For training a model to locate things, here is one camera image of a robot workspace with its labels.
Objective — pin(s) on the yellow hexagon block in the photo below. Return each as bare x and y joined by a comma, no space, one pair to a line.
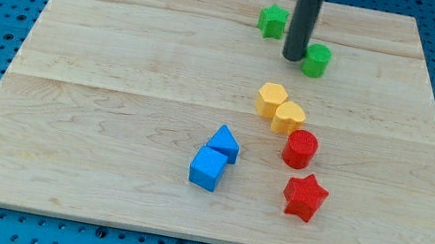
269,97

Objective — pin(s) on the yellow heart block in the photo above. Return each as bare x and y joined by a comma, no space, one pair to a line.
288,117

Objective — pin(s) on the blue triangle block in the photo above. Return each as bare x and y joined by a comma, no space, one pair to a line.
224,142

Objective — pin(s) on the blue cube block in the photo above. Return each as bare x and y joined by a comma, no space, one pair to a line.
207,168

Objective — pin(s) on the wooden board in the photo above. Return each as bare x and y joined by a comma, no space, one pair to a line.
107,102

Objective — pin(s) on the red cylinder block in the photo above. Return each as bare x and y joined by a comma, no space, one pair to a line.
301,146

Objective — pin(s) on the green cylinder block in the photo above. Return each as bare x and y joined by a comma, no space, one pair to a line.
316,60

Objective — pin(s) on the red star block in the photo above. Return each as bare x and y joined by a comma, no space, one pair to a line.
304,196

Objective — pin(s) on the green star block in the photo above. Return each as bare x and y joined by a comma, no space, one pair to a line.
272,21

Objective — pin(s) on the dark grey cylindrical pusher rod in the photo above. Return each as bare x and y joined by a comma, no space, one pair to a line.
301,28

